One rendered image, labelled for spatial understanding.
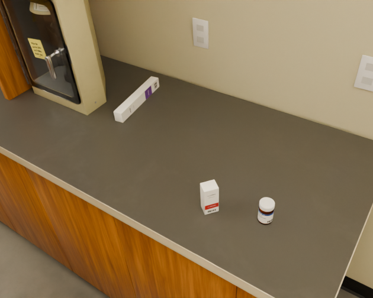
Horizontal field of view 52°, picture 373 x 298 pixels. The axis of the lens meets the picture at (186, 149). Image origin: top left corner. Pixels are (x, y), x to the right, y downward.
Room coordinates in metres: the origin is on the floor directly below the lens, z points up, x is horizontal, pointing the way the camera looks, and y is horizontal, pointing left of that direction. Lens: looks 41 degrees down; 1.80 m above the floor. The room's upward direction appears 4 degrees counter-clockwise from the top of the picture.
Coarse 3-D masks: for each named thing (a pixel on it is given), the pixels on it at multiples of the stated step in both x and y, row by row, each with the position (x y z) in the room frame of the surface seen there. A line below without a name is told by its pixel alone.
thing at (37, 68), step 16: (16, 0) 1.33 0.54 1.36; (32, 0) 1.27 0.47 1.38; (48, 0) 1.22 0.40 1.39; (16, 16) 1.35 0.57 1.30; (32, 16) 1.29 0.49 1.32; (48, 16) 1.23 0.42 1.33; (16, 32) 1.37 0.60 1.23; (32, 32) 1.31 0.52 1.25; (48, 32) 1.25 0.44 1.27; (48, 48) 1.27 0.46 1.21; (64, 48) 1.21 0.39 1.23; (32, 64) 1.35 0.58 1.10; (64, 64) 1.23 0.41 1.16; (32, 80) 1.38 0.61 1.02; (48, 80) 1.31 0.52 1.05; (64, 80) 1.25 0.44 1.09; (64, 96) 1.26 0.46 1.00
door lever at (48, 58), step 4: (56, 52) 1.24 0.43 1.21; (48, 56) 1.20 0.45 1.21; (52, 56) 1.21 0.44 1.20; (48, 60) 1.20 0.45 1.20; (48, 64) 1.20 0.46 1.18; (52, 64) 1.20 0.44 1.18; (52, 68) 1.20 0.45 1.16; (52, 72) 1.20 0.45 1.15; (52, 76) 1.20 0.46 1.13; (56, 76) 1.21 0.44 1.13
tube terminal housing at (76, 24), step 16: (64, 0) 1.24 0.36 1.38; (80, 0) 1.30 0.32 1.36; (64, 16) 1.23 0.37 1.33; (80, 16) 1.28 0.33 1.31; (64, 32) 1.22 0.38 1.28; (80, 32) 1.27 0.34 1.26; (80, 48) 1.26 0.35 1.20; (96, 48) 1.38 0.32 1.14; (80, 64) 1.24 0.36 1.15; (96, 64) 1.30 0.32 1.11; (80, 80) 1.23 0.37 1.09; (96, 80) 1.29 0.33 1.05; (48, 96) 1.35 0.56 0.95; (80, 96) 1.23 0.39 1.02; (96, 96) 1.27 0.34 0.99
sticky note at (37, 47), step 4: (28, 40) 1.33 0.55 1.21; (32, 40) 1.32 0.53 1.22; (36, 40) 1.30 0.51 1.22; (32, 44) 1.32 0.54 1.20; (36, 44) 1.31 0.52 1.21; (40, 44) 1.29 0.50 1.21; (32, 48) 1.33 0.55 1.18; (36, 48) 1.31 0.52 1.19; (40, 48) 1.30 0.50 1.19; (36, 52) 1.32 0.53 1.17; (40, 52) 1.30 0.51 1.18; (44, 52) 1.28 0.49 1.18; (36, 56) 1.32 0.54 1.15; (40, 56) 1.31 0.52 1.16; (44, 56) 1.29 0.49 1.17
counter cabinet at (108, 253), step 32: (0, 160) 1.17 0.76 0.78; (0, 192) 1.28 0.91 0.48; (32, 192) 1.08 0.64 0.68; (64, 192) 0.93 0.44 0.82; (32, 224) 1.17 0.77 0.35; (64, 224) 0.99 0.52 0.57; (96, 224) 0.85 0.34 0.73; (64, 256) 1.07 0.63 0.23; (96, 256) 0.90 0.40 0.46; (128, 256) 0.77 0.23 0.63; (160, 256) 0.68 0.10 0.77; (128, 288) 0.81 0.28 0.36; (160, 288) 0.69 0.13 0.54; (192, 288) 0.61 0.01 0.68; (224, 288) 0.54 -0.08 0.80
